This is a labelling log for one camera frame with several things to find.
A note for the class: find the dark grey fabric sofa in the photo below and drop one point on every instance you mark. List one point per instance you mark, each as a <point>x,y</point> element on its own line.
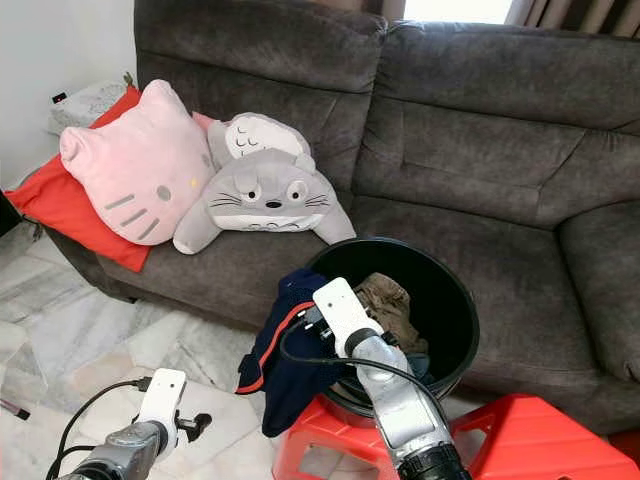
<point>470,150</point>

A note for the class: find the navy garment with red trim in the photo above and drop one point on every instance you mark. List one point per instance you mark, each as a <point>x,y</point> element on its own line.
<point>290,390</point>

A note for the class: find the black plastic bucket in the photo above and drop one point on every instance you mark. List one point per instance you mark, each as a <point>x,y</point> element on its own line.
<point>440,300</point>

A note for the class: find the khaki brown garment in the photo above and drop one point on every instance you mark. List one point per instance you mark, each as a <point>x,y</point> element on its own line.
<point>390,300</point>

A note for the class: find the red cushion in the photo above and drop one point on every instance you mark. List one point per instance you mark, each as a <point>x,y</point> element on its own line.
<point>70,215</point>

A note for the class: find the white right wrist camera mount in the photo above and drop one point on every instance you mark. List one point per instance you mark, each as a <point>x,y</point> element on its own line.
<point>345,308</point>

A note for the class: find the grey white creature plush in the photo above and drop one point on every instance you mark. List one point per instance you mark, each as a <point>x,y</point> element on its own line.
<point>270,190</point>

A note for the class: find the black television cabinet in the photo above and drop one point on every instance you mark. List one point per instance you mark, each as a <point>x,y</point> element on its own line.
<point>8,212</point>

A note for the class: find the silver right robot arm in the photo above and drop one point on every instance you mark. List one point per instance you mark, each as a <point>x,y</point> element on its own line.
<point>405,420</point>

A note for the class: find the pink cat face pillow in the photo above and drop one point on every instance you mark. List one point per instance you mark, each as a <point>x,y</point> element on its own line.
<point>140,165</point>

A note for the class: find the black wall socket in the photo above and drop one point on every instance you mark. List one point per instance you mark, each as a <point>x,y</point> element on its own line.
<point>57,97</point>

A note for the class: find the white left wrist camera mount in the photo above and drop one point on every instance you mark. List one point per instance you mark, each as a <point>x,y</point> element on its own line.
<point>163,396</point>

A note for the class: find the red plastic stool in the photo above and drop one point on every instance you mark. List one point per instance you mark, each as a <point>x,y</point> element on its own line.
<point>540,440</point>
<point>310,440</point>

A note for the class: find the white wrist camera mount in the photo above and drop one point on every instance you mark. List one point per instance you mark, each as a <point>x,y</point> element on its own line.
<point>163,396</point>
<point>345,308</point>

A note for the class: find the bright window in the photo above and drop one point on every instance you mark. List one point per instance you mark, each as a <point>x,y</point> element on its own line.
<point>455,10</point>

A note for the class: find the brown curtain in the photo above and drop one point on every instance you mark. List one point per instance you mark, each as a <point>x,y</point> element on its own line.
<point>575,12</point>

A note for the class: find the white lace covered box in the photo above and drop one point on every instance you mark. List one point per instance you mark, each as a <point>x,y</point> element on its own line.
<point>90,100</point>

